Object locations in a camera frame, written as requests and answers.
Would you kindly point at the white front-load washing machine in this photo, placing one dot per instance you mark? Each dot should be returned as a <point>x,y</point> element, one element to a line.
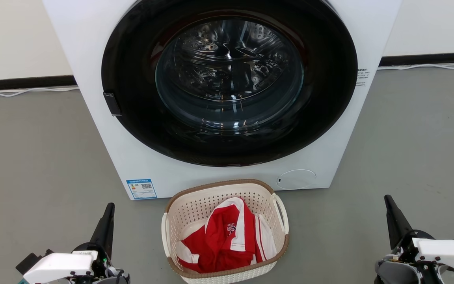
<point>89,43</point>

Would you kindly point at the small white text sticker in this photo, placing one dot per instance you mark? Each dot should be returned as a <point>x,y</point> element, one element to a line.
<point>362,77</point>

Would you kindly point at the round black washer door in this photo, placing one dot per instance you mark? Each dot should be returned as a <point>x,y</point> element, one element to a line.
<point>132,118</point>

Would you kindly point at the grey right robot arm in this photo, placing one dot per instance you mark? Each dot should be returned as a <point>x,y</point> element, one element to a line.
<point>392,274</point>

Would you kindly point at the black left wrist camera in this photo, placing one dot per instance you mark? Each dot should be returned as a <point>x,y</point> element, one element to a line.
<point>28,262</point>

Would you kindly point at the round white filter cover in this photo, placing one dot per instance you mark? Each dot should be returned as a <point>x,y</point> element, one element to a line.
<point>296,179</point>

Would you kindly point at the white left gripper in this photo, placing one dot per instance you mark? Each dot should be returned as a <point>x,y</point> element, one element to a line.
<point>61,264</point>

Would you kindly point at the cream perforated laundry basket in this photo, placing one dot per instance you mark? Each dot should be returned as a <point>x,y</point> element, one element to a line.
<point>195,205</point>

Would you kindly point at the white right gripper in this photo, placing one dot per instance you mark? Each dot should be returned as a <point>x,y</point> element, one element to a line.
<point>447,252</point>

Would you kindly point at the red and white jersey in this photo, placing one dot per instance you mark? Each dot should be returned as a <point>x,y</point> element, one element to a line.
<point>219,244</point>

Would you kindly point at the blue energy label sticker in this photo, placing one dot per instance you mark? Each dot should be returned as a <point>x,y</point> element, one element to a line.
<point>141,189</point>

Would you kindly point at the steel washing drum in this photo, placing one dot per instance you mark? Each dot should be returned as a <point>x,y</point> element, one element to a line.
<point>227,63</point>

